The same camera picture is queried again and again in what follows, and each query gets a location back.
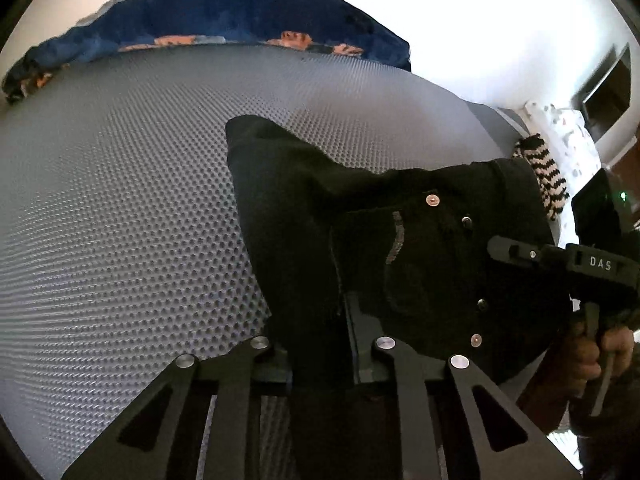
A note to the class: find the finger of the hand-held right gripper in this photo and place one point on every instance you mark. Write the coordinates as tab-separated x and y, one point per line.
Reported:
520	252

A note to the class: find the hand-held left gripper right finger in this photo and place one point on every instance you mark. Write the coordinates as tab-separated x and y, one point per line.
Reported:
385	365

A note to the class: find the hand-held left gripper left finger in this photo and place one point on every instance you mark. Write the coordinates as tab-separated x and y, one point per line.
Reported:
260	362

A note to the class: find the black pants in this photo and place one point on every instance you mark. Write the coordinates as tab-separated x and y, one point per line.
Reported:
400	240

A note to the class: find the person's right forearm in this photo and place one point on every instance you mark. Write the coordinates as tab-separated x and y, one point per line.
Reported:
617	435

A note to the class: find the person's right hand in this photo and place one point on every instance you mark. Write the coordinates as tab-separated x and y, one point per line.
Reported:
582	355

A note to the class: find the black white striped knit cloth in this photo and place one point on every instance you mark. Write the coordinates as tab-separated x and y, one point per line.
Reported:
542	160

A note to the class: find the blue floral blanket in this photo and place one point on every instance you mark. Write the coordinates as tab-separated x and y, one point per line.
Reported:
200	15

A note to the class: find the dark wall-mounted frame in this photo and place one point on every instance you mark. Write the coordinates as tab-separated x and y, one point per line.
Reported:
607	92

